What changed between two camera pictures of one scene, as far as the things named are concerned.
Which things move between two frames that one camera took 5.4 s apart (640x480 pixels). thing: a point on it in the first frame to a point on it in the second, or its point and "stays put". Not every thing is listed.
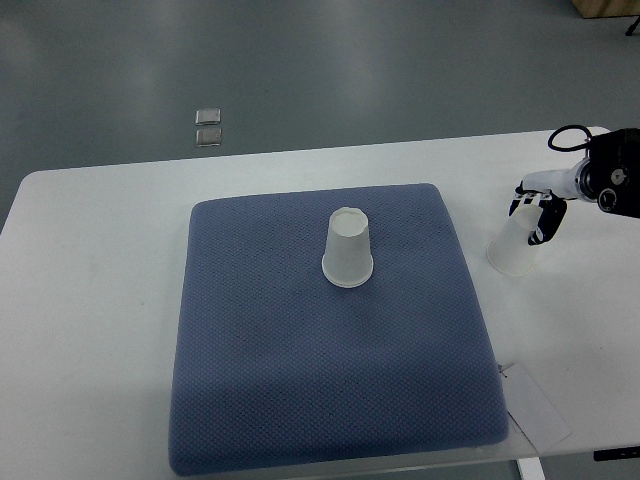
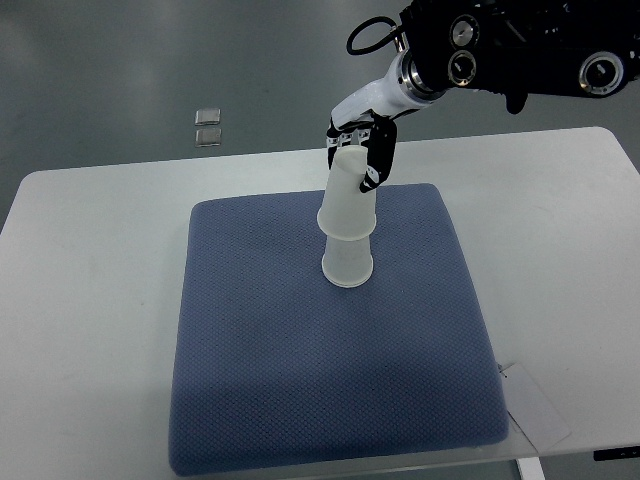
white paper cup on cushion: [348, 260] stays put
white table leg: [530, 469] stays put
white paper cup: [509, 252] to [348, 213]
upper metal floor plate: [208, 116] stays put
